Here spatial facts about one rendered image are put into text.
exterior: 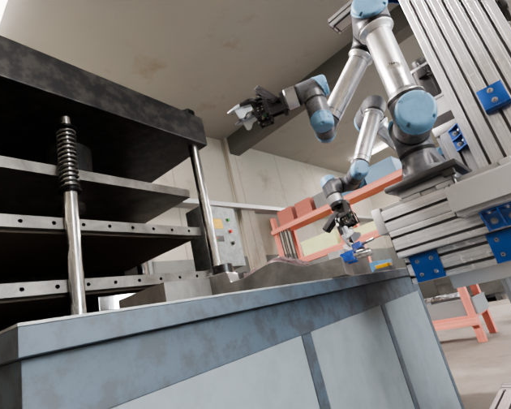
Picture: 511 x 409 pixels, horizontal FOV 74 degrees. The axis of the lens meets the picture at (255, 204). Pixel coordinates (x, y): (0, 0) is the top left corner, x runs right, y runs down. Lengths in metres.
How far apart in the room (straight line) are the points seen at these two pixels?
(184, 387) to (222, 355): 0.10
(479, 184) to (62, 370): 0.97
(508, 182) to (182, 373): 0.86
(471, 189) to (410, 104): 0.30
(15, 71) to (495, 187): 1.68
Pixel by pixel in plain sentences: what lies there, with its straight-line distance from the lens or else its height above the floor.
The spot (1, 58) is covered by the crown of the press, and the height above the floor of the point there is 1.89.
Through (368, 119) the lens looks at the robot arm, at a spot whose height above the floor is 1.47.
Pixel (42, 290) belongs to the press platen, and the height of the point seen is 1.00.
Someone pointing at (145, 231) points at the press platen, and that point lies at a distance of 1.74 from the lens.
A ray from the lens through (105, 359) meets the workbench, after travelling 0.59.
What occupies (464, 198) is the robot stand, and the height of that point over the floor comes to 0.91.
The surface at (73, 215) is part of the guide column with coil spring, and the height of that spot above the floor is 1.28.
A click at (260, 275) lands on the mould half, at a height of 0.87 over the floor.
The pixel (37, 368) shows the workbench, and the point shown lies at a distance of 0.55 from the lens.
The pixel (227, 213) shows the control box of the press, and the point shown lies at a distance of 2.30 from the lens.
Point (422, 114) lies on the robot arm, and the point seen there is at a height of 1.18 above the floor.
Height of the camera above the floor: 0.74
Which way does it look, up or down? 18 degrees up
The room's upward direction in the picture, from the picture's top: 14 degrees counter-clockwise
